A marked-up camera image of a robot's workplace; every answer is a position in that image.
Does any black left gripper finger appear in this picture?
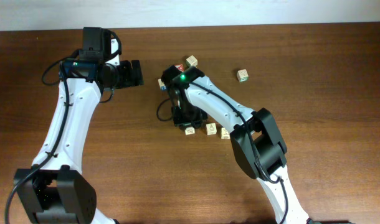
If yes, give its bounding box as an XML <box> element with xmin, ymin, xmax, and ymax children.
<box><xmin>131</xmin><ymin>60</ymin><xmax>144</xmax><ymax>85</ymax></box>
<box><xmin>118</xmin><ymin>60</ymin><xmax>131</xmax><ymax>88</ymax></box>

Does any blue D wooden block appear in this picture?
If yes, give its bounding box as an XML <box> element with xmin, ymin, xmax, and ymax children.
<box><xmin>184</xmin><ymin>127</ymin><xmax>195</xmax><ymax>135</ymax></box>

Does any green B wooden block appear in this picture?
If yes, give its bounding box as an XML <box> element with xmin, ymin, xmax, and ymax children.
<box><xmin>221</xmin><ymin>128</ymin><xmax>230</xmax><ymax>139</ymax></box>

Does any green V wooden block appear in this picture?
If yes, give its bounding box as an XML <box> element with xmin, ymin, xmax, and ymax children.
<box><xmin>236</xmin><ymin>69</ymin><xmax>249</xmax><ymax>82</ymax></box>

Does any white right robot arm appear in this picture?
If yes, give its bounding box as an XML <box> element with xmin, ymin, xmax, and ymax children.
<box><xmin>161</xmin><ymin>65</ymin><xmax>313</xmax><ymax>224</ymax></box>

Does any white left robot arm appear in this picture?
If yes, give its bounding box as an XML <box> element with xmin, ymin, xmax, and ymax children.
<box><xmin>4</xmin><ymin>27</ymin><xmax>144</xmax><ymax>223</ymax></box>

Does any blue H wooden block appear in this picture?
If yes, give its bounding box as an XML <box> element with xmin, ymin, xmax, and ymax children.
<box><xmin>158</xmin><ymin>79</ymin><xmax>166</xmax><ymax>91</ymax></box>

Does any red A wooden block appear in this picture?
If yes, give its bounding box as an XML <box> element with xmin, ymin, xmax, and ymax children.
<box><xmin>175</xmin><ymin>64</ymin><xmax>184</xmax><ymax>72</ymax></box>

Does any plain top wooden block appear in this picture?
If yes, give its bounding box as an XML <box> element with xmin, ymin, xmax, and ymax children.
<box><xmin>186</xmin><ymin>55</ymin><xmax>198</xmax><ymax>67</ymax></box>

